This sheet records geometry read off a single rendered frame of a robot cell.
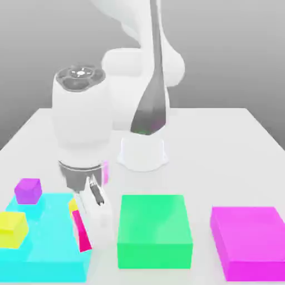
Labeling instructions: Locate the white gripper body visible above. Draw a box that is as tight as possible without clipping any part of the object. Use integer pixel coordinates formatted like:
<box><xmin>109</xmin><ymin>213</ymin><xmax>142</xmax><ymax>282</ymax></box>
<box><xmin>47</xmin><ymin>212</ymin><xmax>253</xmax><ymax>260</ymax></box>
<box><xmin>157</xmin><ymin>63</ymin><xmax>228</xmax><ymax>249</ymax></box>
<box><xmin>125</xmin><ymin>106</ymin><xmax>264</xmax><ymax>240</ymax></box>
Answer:
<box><xmin>76</xmin><ymin>193</ymin><xmax>115</xmax><ymax>245</ymax></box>

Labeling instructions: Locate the small red cube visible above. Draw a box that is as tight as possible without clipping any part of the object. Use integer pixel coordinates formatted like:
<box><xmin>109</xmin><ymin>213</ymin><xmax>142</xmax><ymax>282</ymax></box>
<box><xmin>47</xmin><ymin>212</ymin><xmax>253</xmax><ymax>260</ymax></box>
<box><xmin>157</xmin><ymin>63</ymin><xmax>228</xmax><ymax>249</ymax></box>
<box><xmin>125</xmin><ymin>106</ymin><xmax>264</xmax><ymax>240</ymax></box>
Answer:
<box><xmin>71</xmin><ymin>209</ymin><xmax>92</xmax><ymax>253</ymax></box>

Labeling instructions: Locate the small yellow cube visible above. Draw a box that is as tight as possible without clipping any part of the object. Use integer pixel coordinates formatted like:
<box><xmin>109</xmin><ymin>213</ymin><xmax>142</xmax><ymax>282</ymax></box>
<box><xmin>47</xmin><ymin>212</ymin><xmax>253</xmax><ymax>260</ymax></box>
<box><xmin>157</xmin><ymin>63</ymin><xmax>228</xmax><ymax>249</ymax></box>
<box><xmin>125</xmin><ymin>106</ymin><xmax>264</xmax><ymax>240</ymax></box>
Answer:
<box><xmin>68</xmin><ymin>198</ymin><xmax>79</xmax><ymax>218</ymax></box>
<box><xmin>0</xmin><ymin>211</ymin><xmax>30</xmax><ymax>249</ymax></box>

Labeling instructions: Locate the small pink cube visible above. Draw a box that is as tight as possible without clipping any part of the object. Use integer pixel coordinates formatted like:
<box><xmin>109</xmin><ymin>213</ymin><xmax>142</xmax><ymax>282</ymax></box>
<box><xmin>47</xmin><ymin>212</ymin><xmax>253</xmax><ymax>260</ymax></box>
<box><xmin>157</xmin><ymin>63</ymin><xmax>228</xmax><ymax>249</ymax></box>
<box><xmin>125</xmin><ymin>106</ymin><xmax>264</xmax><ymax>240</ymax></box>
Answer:
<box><xmin>102</xmin><ymin>161</ymin><xmax>110</xmax><ymax>186</ymax></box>

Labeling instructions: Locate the small purple cube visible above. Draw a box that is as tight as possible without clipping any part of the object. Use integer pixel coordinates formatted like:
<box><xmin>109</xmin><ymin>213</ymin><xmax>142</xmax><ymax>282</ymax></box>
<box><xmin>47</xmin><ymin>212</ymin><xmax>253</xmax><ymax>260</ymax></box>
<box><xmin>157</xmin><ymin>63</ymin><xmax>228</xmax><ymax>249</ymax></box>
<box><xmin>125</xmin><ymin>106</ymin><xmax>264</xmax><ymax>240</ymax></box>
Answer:
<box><xmin>14</xmin><ymin>178</ymin><xmax>43</xmax><ymax>205</ymax></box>

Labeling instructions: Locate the large cyan box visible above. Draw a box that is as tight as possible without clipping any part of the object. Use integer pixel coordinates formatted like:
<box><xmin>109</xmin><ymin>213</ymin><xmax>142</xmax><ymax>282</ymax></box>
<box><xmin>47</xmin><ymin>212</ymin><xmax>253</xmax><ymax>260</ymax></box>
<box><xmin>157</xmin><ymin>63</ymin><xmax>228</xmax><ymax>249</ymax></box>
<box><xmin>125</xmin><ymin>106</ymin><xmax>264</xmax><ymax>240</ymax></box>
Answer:
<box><xmin>0</xmin><ymin>193</ymin><xmax>92</xmax><ymax>284</ymax></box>

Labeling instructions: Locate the large green box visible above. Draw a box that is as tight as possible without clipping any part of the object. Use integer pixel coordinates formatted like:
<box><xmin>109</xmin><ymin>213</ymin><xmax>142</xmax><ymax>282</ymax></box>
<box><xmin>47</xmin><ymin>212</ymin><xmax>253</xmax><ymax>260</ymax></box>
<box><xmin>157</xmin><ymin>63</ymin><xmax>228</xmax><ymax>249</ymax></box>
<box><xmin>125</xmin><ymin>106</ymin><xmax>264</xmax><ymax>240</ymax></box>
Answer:
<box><xmin>117</xmin><ymin>194</ymin><xmax>194</xmax><ymax>270</ymax></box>

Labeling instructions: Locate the large magenta box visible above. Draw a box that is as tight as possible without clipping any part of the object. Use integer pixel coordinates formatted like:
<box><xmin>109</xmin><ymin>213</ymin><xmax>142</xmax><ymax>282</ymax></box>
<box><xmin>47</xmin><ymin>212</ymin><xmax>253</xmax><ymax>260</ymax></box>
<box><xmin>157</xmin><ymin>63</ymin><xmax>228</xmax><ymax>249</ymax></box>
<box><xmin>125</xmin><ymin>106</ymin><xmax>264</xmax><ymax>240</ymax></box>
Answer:
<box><xmin>210</xmin><ymin>206</ymin><xmax>285</xmax><ymax>282</ymax></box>

